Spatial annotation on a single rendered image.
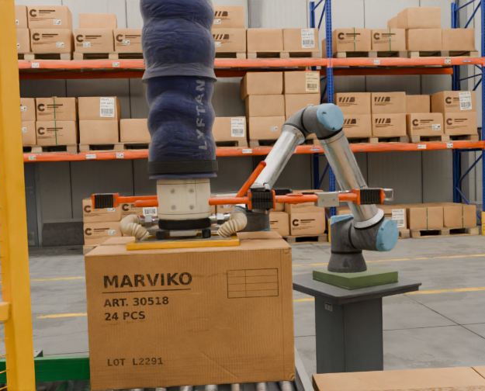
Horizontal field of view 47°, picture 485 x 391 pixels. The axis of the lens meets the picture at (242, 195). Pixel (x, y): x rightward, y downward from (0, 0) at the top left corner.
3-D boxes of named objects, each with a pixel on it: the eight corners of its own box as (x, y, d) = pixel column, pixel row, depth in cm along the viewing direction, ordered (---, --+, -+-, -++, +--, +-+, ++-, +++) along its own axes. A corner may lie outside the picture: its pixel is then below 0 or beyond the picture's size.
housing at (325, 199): (317, 207, 178) (317, 193, 178) (313, 205, 185) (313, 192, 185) (339, 206, 179) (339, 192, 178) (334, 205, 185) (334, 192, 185)
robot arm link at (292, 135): (289, 105, 250) (213, 224, 223) (310, 101, 240) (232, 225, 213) (304, 122, 255) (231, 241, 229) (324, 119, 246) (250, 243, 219)
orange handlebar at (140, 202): (98, 211, 175) (98, 199, 175) (116, 205, 205) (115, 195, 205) (387, 201, 180) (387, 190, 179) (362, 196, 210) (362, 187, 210)
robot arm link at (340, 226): (344, 247, 281) (343, 212, 280) (372, 249, 267) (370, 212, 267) (323, 250, 271) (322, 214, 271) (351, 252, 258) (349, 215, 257)
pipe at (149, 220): (126, 237, 166) (125, 219, 166) (137, 229, 191) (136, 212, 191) (239, 233, 168) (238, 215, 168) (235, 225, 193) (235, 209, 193)
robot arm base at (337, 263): (319, 269, 273) (318, 249, 273) (348, 265, 283) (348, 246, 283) (344, 274, 257) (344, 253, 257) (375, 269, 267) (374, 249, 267)
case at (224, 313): (90, 391, 161) (84, 254, 159) (115, 346, 201) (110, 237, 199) (295, 381, 164) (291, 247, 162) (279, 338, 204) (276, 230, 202)
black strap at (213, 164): (143, 174, 167) (143, 160, 167) (151, 173, 190) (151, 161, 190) (218, 172, 168) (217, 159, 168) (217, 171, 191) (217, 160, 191)
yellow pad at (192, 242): (125, 250, 165) (125, 233, 164) (130, 246, 175) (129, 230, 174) (240, 246, 166) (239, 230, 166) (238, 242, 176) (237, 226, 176)
